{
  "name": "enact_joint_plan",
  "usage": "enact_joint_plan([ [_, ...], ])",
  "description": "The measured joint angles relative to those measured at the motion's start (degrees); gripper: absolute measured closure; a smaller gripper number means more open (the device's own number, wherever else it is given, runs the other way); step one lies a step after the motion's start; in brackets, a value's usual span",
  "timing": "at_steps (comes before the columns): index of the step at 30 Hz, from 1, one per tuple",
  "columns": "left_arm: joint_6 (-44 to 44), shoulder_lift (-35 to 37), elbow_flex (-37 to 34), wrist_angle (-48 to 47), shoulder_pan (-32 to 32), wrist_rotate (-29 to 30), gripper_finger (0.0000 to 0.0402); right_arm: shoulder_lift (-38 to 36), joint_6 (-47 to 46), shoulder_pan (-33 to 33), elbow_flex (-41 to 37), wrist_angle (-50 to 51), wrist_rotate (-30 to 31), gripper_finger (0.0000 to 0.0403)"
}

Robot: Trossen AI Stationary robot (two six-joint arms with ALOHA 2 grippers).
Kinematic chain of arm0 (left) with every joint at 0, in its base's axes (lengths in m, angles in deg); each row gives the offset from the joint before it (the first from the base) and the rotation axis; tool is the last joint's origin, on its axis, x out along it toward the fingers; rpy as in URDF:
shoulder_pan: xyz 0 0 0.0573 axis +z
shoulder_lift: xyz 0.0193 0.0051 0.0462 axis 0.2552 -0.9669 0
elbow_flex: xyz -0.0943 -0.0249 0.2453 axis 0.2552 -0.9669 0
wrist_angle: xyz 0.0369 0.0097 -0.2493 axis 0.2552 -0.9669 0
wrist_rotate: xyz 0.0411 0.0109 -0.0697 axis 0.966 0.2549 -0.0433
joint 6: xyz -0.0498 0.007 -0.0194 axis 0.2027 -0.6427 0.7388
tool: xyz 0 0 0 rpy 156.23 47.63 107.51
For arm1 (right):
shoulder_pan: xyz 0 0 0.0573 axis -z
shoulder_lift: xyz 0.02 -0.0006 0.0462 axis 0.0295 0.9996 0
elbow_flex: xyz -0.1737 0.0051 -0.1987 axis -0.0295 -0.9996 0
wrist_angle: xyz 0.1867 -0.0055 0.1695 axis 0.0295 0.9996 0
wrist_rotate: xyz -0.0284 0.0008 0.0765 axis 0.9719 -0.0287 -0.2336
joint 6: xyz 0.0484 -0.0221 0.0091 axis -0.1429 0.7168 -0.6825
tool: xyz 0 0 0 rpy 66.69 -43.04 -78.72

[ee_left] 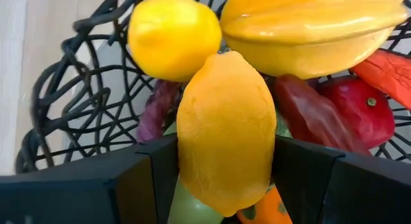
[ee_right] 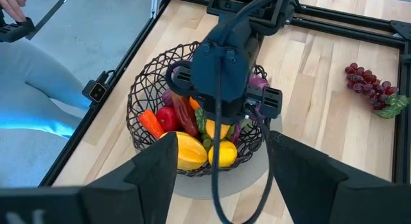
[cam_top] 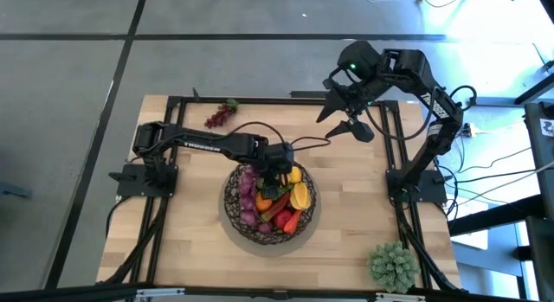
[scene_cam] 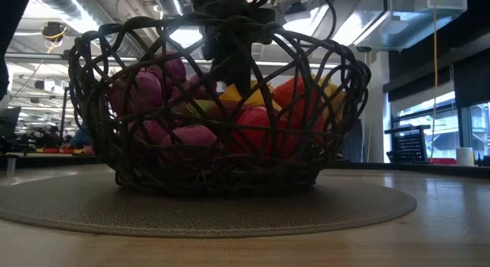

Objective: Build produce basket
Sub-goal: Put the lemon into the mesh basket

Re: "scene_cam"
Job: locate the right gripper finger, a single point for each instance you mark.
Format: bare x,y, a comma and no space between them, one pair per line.
239,73

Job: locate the orange carrot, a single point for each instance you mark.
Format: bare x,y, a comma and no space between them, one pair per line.
294,95

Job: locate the purple plush fruit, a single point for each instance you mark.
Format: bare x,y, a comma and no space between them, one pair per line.
145,89

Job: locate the yellow banana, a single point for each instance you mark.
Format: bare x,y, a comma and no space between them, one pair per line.
333,98

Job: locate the dark woven wicker basket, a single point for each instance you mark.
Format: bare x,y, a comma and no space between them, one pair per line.
229,179

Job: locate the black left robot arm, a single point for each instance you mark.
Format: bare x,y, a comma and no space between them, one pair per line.
9,22

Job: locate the person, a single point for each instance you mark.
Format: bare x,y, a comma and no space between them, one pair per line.
53,139
82,140

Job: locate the black perforated crate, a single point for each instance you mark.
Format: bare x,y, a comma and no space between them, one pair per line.
407,146

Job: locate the round grey placemat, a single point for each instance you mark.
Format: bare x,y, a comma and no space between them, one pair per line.
115,213

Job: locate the grey monitor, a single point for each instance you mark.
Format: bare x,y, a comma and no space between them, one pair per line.
9,121

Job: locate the white paper roll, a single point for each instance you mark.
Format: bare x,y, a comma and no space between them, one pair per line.
465,157

